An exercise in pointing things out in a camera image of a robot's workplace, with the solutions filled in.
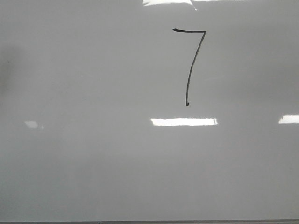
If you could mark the white whiteboard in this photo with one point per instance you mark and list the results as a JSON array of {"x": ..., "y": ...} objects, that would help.
[{"x": 115, "y": 110}]

